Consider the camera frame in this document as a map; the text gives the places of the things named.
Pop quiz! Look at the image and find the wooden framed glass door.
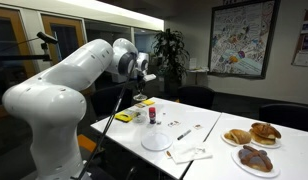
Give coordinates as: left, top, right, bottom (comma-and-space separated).
0, 7, 38, 119
40, 13, 86, 66

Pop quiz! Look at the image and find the dark cross topped bread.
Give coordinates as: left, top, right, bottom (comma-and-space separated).
237, 144, 274, 173

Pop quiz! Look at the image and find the large white round plate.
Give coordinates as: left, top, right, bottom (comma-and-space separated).
140, 130, 174, 152

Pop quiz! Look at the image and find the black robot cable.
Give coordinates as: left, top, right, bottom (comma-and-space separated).
70, 63, 135, 180

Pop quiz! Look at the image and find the small white side table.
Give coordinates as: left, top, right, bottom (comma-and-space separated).
186, 58, 210, 87

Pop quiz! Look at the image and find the brown bulletin board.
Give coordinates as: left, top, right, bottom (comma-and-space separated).
291, 8, 308, 68

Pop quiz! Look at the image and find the black camera on stand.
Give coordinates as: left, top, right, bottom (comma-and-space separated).
36, 31, 59, 45

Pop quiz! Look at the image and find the black camera stand boom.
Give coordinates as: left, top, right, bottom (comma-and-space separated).
0, 37, 53, 63

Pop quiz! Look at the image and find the yellow coloured pencil box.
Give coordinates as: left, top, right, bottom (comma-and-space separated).
133, 99, 156, 110

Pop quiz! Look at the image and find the black office chair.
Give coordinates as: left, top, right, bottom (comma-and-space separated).
89, 83, 135, 122
258, 102, 308, 134
177, 85, 216, 110

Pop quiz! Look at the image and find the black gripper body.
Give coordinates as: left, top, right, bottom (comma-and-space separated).
136, 69, 147, 88

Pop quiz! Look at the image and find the striped yellow bread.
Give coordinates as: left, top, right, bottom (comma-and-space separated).
223, 128, 252, 145

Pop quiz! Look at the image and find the cut glass bowl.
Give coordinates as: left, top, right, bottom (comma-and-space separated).
132, 109, 148, 124

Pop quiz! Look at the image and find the white paper napkin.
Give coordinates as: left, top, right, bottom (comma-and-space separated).
168, 143, 214, 165

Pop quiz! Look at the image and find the small white plate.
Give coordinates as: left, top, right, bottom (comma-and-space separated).
220, 130, 253, 148
249, 134, 282, 150
230, 146, 282, 179

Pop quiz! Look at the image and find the clear crystal glass bowl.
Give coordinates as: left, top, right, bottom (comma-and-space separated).
132, 93, 149, 102

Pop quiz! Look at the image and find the green potted plant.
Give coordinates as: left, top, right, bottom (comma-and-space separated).
151, 28, 191, 96

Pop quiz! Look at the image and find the red capped spice bottle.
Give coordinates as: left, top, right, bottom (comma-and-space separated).
148, 106, 158, 125

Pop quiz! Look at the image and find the large framed wall poster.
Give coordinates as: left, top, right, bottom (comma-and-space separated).
207, 0, 282, 80

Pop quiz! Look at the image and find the large brown bread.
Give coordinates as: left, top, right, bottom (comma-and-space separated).
249, 122, 282, 146

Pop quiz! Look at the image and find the black white marker pen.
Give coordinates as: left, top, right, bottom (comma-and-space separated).
176, 129, 192, 141

